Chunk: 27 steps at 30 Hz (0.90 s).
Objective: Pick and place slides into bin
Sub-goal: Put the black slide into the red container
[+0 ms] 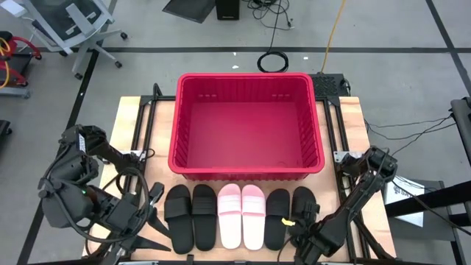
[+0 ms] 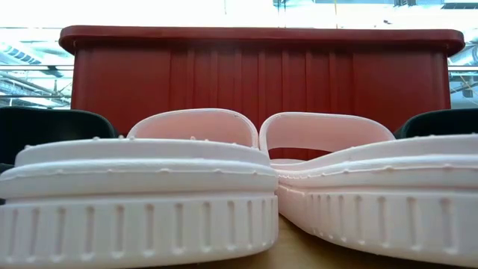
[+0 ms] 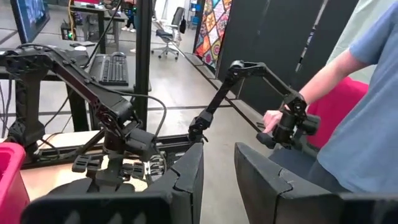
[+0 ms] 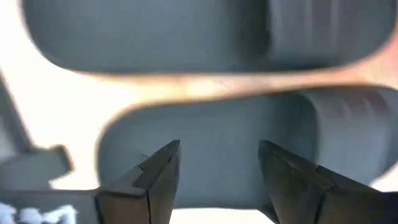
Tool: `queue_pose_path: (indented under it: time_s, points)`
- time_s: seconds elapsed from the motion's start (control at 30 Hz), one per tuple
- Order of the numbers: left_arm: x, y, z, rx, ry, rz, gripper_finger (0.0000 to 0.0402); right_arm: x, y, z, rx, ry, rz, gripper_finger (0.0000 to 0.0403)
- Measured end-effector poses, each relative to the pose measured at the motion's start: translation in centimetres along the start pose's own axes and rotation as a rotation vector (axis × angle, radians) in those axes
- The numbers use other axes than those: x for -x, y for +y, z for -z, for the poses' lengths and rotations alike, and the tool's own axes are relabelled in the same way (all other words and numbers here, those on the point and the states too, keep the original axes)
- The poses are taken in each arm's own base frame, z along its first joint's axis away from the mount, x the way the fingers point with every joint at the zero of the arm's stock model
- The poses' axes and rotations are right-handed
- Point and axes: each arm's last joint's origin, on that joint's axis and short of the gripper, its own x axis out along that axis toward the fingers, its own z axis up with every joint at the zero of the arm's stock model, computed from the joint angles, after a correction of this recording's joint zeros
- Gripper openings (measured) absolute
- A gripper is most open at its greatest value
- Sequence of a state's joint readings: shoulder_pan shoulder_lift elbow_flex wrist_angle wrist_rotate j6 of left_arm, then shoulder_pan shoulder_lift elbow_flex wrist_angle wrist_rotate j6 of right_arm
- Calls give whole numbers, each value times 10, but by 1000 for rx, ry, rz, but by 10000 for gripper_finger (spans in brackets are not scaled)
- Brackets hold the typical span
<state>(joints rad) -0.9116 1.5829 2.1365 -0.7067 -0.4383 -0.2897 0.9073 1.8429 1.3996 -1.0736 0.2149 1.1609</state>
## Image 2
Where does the pale pink slide sandal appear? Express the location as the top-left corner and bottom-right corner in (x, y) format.
(258, 111), (478, 268)
(0, 108), (280, 267)

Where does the black slide sandal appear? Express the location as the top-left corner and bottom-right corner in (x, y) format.
(0, 106), (120, 173)
(394, 108), (478, 140)

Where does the red plastic bin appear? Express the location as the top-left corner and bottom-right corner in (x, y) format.
(58, 25), (466, 161)

